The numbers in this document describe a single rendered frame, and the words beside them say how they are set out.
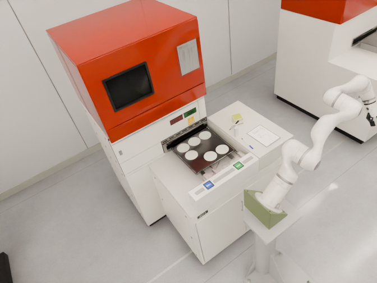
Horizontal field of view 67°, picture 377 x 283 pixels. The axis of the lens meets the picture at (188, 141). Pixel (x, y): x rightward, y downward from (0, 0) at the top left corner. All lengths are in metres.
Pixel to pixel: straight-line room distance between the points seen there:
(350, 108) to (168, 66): 1.12
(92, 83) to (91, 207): 1.88
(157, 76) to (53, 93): 1.74
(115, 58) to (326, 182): 2.40
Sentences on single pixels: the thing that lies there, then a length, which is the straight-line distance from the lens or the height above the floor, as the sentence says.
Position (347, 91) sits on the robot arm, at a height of 1.42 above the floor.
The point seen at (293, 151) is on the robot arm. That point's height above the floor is 1.21.
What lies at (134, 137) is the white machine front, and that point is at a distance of 2.12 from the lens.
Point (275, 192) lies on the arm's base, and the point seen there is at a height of 1.02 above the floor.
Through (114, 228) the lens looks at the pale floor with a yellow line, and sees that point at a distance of 3.10.
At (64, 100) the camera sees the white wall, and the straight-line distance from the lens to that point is 3.50.
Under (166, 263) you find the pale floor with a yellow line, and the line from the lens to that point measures 2.77.
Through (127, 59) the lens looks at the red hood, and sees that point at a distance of 1.79.
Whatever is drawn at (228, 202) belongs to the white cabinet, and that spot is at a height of 0.70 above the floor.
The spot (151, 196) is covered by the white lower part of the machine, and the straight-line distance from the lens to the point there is 2.61.
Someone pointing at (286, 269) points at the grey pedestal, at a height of 0.01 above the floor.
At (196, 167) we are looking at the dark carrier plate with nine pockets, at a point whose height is 0.90.
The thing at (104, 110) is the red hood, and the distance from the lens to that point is 1.86.
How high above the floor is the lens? 2.48
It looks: 43 degrees down
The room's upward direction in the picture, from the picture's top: 11 degrees counter-clockwise
